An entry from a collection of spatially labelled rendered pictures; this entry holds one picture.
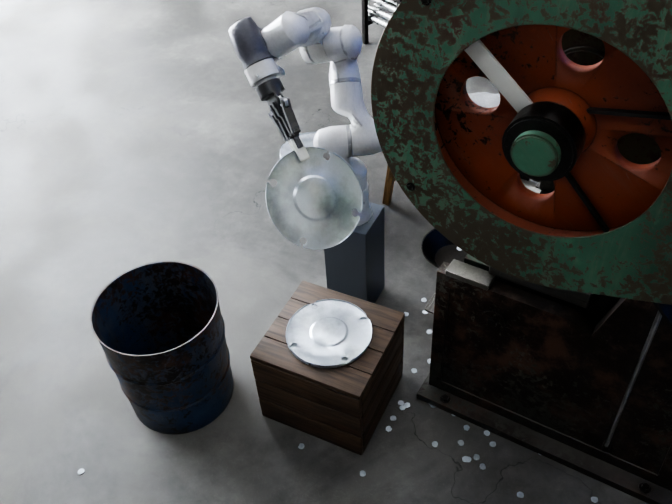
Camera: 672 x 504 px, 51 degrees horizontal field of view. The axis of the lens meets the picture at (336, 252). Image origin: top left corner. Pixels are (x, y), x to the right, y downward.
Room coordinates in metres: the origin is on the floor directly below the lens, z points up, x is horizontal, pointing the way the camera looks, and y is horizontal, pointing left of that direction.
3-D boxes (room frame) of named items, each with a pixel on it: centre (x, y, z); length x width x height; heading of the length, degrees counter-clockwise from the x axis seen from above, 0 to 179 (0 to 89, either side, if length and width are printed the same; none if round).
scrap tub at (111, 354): (1.60, 0.61, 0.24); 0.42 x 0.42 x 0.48
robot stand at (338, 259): (2.03, -0.08, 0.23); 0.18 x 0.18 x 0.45; 62
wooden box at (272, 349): (1.54, 0.04, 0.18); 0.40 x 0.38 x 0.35; 62
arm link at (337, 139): (2.03, -0.04, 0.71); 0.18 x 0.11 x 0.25; 92
